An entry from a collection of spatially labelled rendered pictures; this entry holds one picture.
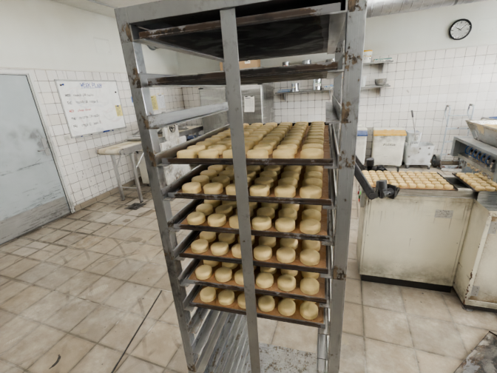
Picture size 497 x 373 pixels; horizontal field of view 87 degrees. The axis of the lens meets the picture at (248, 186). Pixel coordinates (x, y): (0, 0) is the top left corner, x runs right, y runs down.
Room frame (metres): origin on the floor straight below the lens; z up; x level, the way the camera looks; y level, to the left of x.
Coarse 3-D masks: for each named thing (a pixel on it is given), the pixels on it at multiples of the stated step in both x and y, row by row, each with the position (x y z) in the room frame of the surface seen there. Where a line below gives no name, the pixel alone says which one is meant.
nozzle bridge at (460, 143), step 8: (456, 136) 2.13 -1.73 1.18; (464, 136) 2.10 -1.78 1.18; (472, 136) 2.09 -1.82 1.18; (456, 144) 2.10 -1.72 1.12; (464, 144) 2.08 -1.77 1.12; (472, 144) 1.84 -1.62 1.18; (480, 144) 1.81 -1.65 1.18; (488, 144) 1.79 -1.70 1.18; (456, 152) 2.09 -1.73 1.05; (464, 152) 2.08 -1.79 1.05; (480, 152) 1.86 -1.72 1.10; (488, 152) 1.62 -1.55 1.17; (496, 152) 1.58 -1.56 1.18; (464, 160) 1.96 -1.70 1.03; (472, 160) 1.87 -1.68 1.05; (496, 160) 1.66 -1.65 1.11; (464, 168) 2.08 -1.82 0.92; (480, 168) 1.73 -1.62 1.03; (488, 168) 1.67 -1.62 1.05; (496, 168) 1.50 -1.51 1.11; (496, 176) 1.48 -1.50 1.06
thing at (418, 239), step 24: (360, 216) 2.08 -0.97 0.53; (384, 216) 1.82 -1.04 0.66; (408, 216) 1.77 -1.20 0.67; (432, 216) 1.72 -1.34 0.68; (456, 216) 1.67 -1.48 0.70; (360, 240) 1.94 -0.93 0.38; (384, 240) 1.81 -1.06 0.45; (408, 240) 1.76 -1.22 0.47; (432, 240) 1.71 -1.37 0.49; (456, 240) 1.66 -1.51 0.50; (360, 264) 1.87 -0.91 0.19; (384, 264) 1.81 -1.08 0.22; (408, 264) 1.75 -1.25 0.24; (432, 264) 1.70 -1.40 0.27; (456, 264) 1.65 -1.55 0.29; (432, 288) 1.71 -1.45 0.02
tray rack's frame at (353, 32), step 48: (192, 0) 0.58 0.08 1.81; (240, 0) 0.56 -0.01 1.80; (288, 0) 0.55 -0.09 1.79; (336, 0) 0.67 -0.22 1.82; (144, 96) 0.63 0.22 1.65; (240, 96) 0.57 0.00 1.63; (144, 144) 0.63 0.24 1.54; (240, 144) 0.57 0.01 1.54; (240, 192) 0.57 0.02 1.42; (240, 240) 0.57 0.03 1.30; (336, 240) 0.50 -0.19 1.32; (336, 288) 0.50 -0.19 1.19; (192, 336) 0.64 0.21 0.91; (336, 336) 0.50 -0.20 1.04
